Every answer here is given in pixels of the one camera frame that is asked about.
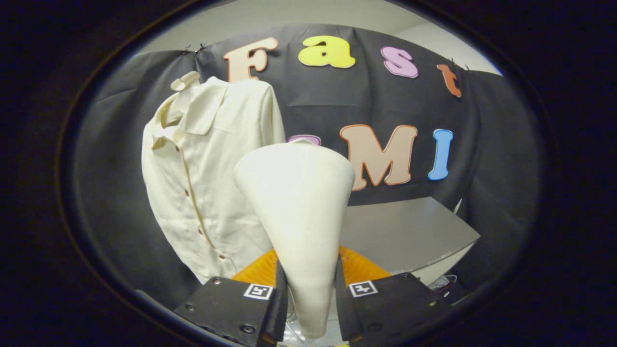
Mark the white garment steamer head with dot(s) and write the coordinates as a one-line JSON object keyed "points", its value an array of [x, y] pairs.
{"points": [[299, 212]]}

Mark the cream button-up shirt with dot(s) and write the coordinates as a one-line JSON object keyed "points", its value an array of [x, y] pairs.
{"points": [[221, 193]]}

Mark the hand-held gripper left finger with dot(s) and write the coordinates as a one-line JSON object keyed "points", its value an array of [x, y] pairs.
{"points": [[281, 313]]}

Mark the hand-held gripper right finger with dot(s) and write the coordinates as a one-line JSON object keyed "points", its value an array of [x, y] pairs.
{"points": [[343, 313]]}

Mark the grey and white cabinet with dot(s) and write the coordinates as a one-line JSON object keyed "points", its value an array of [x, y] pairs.
{"points": [[405, 231]]}

